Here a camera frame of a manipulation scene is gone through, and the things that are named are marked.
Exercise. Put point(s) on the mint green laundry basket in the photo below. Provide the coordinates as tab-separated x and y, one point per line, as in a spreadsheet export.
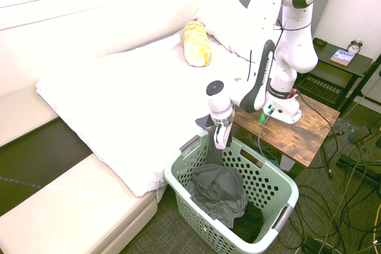
268	182

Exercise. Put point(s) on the rustic wooden side table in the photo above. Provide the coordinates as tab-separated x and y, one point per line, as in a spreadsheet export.
297	135

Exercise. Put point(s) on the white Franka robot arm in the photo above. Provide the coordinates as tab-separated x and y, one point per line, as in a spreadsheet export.
294	57

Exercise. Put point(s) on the black power brick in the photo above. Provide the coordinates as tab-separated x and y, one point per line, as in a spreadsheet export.
315	245

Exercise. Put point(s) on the black twin-bell alarm clock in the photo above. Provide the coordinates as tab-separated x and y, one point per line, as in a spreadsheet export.
354	47

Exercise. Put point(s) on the white bed pillow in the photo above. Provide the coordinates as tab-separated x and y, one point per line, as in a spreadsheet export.
229	22

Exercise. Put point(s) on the grey garment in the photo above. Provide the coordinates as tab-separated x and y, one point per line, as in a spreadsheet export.
217	188

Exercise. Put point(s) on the black tripod stand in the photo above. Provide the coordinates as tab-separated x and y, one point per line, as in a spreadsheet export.
367	78

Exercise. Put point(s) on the grey headboard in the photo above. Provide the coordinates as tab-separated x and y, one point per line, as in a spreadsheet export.
324	4

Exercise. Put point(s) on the blue cover book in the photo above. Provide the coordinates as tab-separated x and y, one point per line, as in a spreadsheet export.
343	56

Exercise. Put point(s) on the yellow white patterned bolster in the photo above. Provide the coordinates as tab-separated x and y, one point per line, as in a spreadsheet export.
198	45

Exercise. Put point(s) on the black nightstand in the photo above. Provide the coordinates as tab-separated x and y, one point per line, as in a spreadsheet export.
336	72

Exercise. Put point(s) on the white bed duvet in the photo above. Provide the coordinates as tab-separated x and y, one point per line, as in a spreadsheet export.
134	102

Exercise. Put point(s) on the small black box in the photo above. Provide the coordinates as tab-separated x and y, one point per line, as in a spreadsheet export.
320	42

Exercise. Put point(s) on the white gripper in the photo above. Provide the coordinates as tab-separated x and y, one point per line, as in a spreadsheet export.
221	136

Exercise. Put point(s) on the white upholstered bench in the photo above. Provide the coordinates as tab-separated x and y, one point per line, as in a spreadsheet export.
74	212
23	114

